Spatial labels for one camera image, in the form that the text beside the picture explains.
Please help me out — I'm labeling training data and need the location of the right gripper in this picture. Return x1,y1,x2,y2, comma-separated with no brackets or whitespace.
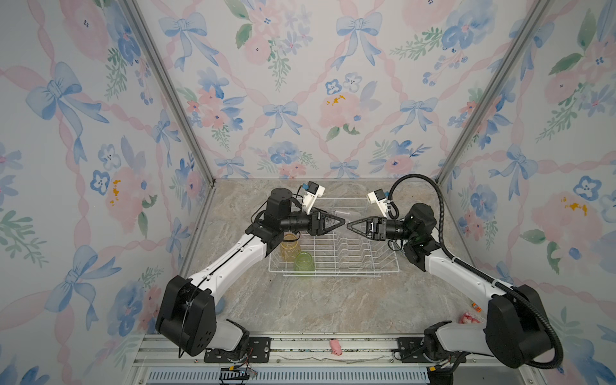
347,219,416,246

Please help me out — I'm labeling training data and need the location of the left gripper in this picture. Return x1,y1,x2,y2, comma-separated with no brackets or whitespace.
280,209,343,238

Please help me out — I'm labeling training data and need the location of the clear glass cup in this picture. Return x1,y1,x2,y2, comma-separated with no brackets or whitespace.
334,208,362,223

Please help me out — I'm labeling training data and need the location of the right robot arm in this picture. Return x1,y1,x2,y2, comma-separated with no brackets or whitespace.
347,203,564,370

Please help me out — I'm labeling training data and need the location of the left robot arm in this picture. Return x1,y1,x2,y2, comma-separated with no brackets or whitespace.
155,181,345,362

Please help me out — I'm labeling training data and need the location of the green plastic cup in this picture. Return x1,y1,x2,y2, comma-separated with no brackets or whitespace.
294,252,316,275

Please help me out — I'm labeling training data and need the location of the yellow plastic cup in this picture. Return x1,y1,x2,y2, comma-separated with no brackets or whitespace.
280,234,302,262

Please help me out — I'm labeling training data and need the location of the pink plush toy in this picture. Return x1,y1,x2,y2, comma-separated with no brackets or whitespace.
459,312,481,324

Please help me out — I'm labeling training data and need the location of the black corrugated cable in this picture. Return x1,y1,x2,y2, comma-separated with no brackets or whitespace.
387,173,564,371

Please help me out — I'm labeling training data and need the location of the white wire dish rack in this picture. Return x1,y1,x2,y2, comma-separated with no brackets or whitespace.
268,226,399,277

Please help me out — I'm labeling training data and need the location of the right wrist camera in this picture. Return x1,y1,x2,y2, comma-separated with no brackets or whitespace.
367,189,391,218

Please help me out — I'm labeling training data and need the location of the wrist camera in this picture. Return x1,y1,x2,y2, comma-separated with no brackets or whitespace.
367,189,391,218
302,181,325,214

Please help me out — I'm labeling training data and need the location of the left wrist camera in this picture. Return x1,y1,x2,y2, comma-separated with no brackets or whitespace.
302,181,325,214

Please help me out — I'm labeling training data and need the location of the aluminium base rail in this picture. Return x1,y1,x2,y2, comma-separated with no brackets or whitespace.
127,334,535,385

